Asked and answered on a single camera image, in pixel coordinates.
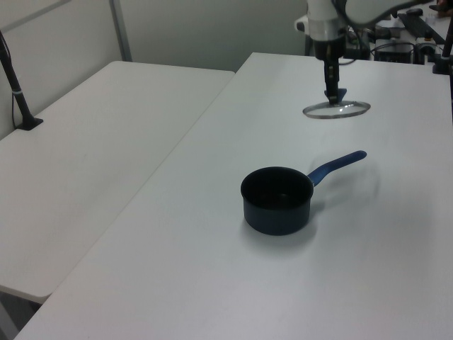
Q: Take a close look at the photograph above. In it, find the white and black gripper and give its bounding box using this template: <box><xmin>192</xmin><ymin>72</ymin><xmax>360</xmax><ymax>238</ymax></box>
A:
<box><xmin>309</xmin><ymin>18</ymin><xmax>347</xmax><ymax>106</ymax></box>

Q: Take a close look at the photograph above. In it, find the glass lid with blue knob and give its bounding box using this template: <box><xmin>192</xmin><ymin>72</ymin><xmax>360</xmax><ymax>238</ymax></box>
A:
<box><xmin>302</xmin><ymin>88</ymin><xmax>372</xmax><ymax>120</ymax></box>

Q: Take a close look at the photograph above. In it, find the dark blue saucepan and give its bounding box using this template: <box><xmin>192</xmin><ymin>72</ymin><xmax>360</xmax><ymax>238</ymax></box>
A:
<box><xmin>240</xmin><ymin>150</ymin><xmax>368</xmax><ymax>236</ymax></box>

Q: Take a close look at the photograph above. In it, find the black electronics box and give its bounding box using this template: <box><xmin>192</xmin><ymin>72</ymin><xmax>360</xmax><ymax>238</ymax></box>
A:
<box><xmin>374</xmin><ymin>42</ymin><xmax>415</xmax><ymax>64</ymax></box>

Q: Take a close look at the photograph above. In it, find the black monitor stand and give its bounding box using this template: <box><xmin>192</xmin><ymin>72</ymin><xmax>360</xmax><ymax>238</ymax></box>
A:
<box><xmin>371</xmin><ymin>25</ymin><xmax>401</xmax><ymax>40</ymax></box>

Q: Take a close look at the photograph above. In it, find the black computer keyboard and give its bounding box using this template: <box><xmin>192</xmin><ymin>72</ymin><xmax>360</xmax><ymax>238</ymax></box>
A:
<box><xmin>397</xmin><ymin>13</ymin><xmax>446</xmax><ymax>43</ymax></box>

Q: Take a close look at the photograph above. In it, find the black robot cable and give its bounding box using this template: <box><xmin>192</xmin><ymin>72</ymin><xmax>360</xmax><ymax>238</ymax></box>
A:
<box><xmin>332</xmin><ymin>0</ymin><xmax>377</xmax><ymax>66</ymax></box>

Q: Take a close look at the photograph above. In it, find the black camera pole with clamp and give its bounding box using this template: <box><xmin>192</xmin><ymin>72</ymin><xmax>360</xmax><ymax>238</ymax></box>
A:
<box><xmin>432</xmin><ymin>24</ymin><xmax>453</xmax><ymax>76</ymax></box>
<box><xmin>0</xmin><ymin>29</ymin><xmax>45</xmax><ymax>132</ymax></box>

